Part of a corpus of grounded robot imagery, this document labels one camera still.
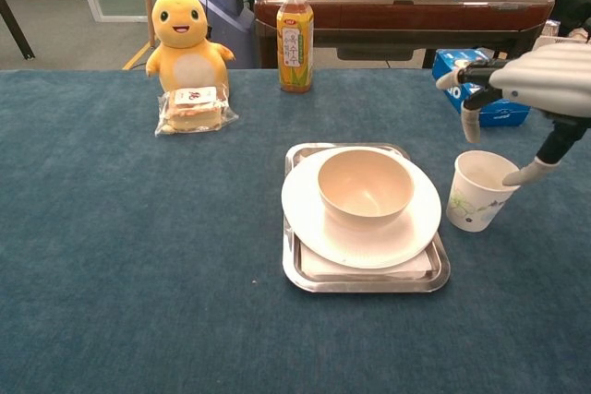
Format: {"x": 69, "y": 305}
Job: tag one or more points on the beige bowl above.
{"x": 365, "y": 191}

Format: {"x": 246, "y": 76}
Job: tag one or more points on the white plastic basket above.
{"x": 549, "y": 32}

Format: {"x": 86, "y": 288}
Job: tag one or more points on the blue Oreo cookie box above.
{"x": 450, "y": 62}

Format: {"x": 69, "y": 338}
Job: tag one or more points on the yellow plush dinosaur toy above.
{"x": 184, "y": 50}

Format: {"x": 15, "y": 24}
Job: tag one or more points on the brown mahjong table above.
{"x": 401, "y": 6}

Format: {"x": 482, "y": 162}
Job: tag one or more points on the corn tea bottle yellow cap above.
{"x": 295, "y": 48}

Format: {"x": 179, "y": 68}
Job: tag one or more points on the white round plate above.
{"x": 314, "y": 223}

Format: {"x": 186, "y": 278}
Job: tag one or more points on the silver metal tray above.
{"x": 295, "y": 281}

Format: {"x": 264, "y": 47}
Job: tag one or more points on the floral paper cup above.
{"x": 475, "y": 200}

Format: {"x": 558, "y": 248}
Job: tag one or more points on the wrapped sandwich cake package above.
{"x": 194, "y": 112}

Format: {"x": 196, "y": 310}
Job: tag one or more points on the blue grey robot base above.
{"x": 226, "y": 6}

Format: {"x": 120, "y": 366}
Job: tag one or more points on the dark table leg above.
{"x": 14, "y": 25}

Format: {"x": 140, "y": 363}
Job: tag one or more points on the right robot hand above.
{"x": 549, "y": 75}

